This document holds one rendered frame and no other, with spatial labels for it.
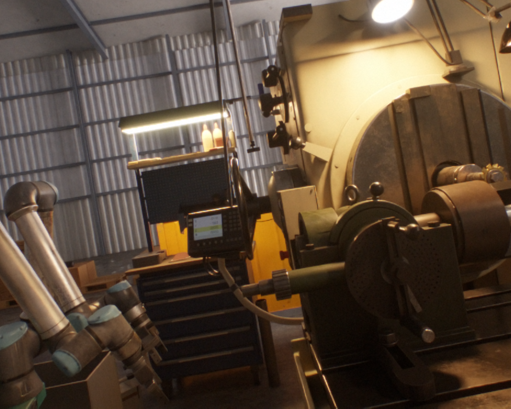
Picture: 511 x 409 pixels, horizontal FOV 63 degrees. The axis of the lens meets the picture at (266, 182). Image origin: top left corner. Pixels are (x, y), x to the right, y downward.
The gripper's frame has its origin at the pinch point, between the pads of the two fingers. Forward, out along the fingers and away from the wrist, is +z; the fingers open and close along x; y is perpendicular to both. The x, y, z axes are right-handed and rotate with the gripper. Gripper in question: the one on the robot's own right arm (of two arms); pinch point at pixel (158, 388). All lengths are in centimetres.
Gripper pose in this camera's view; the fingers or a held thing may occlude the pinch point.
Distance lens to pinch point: 160.7
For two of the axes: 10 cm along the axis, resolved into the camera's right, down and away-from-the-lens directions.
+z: 4.8, 8.4, 2.5
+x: 4.1, 0.4, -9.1
